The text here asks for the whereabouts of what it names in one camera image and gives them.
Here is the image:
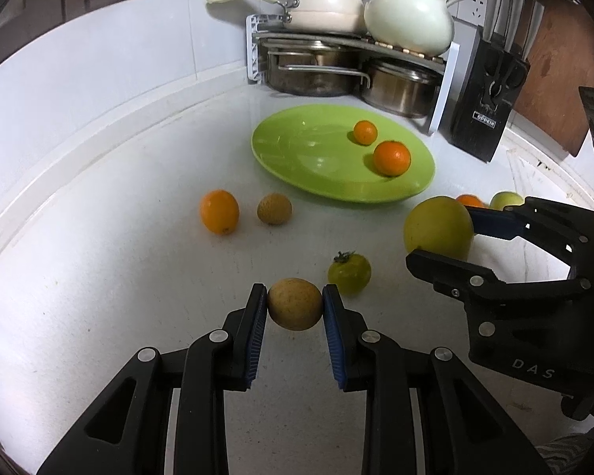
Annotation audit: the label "green tomato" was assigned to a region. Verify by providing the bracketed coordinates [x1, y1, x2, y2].
[327, 251, 372, 295]

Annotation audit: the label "brown wooden cutting board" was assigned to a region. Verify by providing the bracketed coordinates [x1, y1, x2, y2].
[512, 0, 594, 158]

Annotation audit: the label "small orange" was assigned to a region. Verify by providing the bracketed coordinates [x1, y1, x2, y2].
[353, 120, 378, 146]

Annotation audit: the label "tan round fruit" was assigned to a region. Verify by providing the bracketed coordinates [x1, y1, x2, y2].
[257, 193, 293, 226]
[267, 278, 324, 331]

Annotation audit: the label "beaded trivet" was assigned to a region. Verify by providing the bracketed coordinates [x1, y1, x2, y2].
[396, 44, 449, 63]

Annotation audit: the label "large yellow-green apple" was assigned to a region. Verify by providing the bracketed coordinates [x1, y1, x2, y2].
[403, 196, 475, 261]

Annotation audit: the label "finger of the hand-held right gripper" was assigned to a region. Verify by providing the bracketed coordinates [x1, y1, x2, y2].
[466, 197, 594, 280]
[406, 249, 594, 318]

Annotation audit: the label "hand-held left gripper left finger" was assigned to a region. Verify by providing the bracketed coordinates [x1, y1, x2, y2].
[37, 283, 269, 475]

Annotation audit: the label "black knife block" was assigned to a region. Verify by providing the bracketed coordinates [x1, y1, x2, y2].
[449, 27, 531, 163]

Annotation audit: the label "grey patterned clothing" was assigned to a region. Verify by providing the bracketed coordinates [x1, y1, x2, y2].
[535, 430, 594, 475]

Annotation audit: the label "small green apple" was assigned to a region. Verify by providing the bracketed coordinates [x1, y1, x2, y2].
[490, 191, 526, 211]

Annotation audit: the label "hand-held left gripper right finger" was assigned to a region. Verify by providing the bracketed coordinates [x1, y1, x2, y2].
[322, 284, 552, 475]

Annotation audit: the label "black handled kitchen scissors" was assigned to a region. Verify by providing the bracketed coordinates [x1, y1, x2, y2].
[482, 59, 523, 110]

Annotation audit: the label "large orange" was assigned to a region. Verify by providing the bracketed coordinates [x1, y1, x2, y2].
[200, 189, 240, 236]

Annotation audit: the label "green plate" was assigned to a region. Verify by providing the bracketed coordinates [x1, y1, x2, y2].
[251, 105, 436, 203]

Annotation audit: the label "white ceramic pot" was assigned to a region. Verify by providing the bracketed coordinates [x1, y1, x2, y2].
[364, 0, 468, 57]

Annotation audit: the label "steel handled knife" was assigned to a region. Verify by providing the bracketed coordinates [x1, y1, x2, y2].
[505, 0, 528, 53]
[522, 0, 546, 63]
[484, 0, 506, 40]

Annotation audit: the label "steel pot with long handle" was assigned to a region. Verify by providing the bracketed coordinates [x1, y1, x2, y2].
[261, 42, 372, 97]

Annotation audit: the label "white and grey pot rack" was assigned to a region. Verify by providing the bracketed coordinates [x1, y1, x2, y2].
[246, 14, 461, 137]

